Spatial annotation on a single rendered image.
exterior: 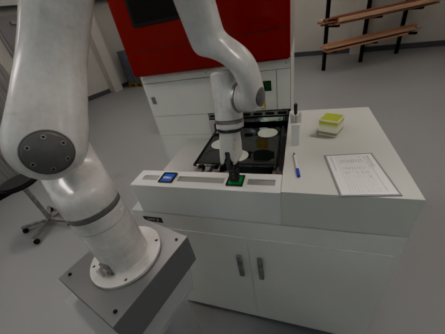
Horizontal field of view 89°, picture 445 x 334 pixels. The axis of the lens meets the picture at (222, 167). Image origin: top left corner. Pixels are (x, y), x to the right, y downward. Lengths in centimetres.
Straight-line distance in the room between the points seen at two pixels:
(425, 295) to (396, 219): 103
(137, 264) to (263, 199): 40
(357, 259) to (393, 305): 79
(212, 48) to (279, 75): 64
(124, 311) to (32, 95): 46
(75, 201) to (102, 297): 25
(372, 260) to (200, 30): 84
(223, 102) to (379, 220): 55
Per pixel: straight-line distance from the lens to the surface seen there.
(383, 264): 94
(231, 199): 75
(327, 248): 87
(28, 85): 47
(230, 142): 65
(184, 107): 137
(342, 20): 549
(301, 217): 76
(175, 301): 71
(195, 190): 78
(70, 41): 49
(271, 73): 118
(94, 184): 55
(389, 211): 76
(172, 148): 155
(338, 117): 98
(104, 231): 58
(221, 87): 63
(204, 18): 59
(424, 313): 173
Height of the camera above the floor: 142
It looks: 34 degrees down
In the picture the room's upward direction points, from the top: 11 degrees counter-clockwise
